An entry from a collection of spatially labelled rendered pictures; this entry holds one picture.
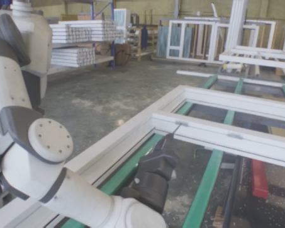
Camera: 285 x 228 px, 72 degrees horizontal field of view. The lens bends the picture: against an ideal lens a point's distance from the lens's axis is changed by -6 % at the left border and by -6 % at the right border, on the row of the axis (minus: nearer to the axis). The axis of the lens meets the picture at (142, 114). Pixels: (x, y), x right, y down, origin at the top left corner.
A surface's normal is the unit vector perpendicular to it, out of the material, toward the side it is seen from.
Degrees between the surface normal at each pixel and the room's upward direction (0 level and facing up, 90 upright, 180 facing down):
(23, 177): 73
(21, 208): 0
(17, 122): 46
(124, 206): 12
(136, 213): 53
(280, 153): 90
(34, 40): 97
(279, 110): 90
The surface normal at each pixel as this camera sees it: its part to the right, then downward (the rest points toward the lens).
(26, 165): -0.45, -0.05
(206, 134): -0.48, 0.33
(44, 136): 0.73, -0.59
